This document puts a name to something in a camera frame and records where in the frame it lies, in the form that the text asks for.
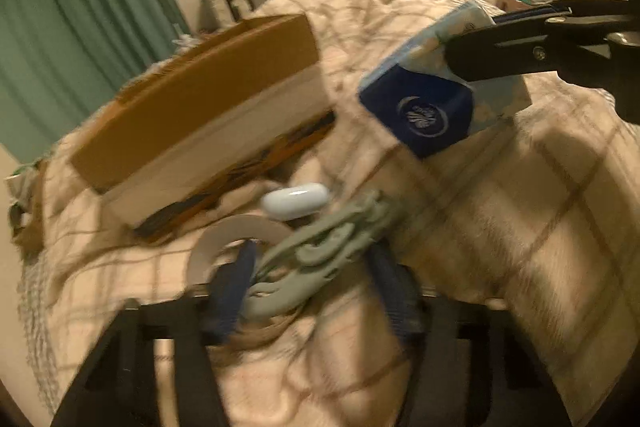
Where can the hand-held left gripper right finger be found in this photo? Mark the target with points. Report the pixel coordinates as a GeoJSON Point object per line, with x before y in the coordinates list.
{"type": "Point", "coordinates": [395, 294]}

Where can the dark patterned cloth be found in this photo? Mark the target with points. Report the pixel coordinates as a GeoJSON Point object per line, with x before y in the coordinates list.
{"type": "Point", "coordinates": [235, 187]}

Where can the green claw hair clip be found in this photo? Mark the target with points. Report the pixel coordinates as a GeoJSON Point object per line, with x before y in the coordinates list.
{"type": "Point", "coordinates": [325, 247]}

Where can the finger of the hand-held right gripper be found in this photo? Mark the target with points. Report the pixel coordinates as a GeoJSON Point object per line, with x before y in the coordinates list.
{"type": "Point", "coordinates": [505, 52]}
{"type": "Point", "coordinates": [585, 0]}

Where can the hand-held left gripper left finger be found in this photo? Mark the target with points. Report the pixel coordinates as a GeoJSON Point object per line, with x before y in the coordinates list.
{"type": "Point", "coordinates": [234, 289]}

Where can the blue tissue box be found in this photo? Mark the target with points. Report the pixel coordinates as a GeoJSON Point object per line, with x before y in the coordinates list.
{"type": "Point", "coordinates": [425, 107]}

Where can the white earbuds case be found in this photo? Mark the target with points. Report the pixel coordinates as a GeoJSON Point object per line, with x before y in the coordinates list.
{"type": "Point", "coordinates": [295, 202]}

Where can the plaid blanket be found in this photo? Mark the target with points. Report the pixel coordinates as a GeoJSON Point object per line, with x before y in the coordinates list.
{"type": "Point", "coordinates": [525, 217]}

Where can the green curtain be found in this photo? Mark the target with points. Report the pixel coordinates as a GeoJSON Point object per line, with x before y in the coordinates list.
{"type": "Point", "coordinates": [75, 32]}

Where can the tape roll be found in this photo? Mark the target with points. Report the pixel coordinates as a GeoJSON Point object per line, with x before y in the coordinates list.
{"type": "Point", "coordinates": [210, 242]}

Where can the brown cardboard box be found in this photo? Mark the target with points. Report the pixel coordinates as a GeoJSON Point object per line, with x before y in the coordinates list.
{"type": "Point", "coordinates": [200, 107]}

